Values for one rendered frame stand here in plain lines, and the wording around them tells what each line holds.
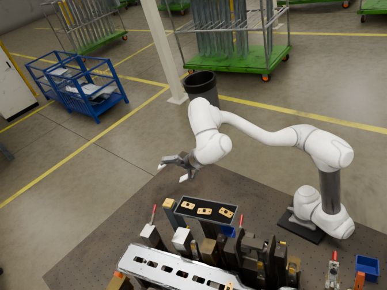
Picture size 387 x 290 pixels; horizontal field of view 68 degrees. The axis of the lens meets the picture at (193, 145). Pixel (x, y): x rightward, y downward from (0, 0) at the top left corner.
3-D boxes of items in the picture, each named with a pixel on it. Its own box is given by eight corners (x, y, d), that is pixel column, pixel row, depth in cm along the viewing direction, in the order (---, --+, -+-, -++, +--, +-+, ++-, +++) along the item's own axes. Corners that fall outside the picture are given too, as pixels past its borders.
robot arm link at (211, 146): (215, 165, 128) (206, 138, 131) (239, 153, 117) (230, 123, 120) (197, 167, 120) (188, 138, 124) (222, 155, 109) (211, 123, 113)
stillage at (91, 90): (68, 113, 614) (44, 72, 557) (98, 94, 654) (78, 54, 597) (98, 124, 539) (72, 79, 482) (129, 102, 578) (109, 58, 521)
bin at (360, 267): (354, 278, 162) (355, 270, 157) (355, 262, 168) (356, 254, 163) (376, 283, 157) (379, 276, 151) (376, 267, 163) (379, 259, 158)
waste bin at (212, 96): (188, 123, 462) (175, 83, 418) (207, 107, 486) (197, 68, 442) (211, 130, 429) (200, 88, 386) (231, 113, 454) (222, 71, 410)
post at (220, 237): (228, 275, 181) (215, 240, 157) (231, 268, 184) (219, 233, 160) (235, 278, 179) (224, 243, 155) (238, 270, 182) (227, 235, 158)
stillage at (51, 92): (46, 99, 709) (23, 64, 652) (74, 84, 746) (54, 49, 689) (67, 109, 631) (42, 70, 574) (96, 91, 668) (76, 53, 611)
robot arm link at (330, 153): (328, 210, 188) (359, 232, 171) (310, 225, 184) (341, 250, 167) (322, 121, 141) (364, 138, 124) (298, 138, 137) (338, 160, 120)
